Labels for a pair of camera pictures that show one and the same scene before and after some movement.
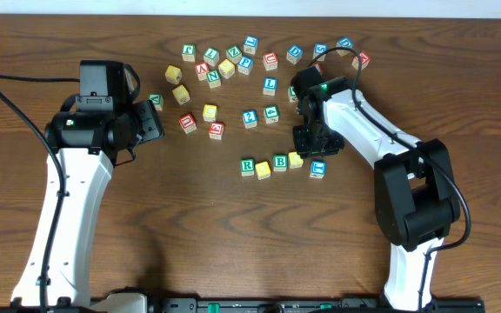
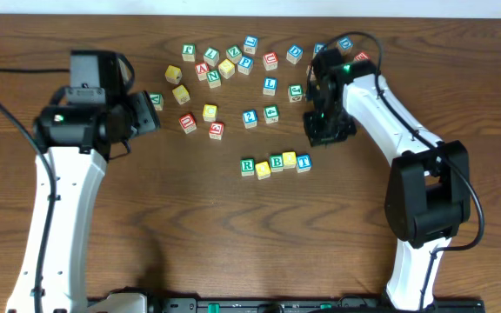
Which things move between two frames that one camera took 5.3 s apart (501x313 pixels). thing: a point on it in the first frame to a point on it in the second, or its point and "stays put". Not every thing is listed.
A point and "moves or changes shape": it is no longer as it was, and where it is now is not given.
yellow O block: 263,170 stays put
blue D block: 294,54 stays put
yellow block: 295,160 moves or changes shape
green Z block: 234,53 stays put
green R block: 247,167 stays put
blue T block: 317,169 to 303,163
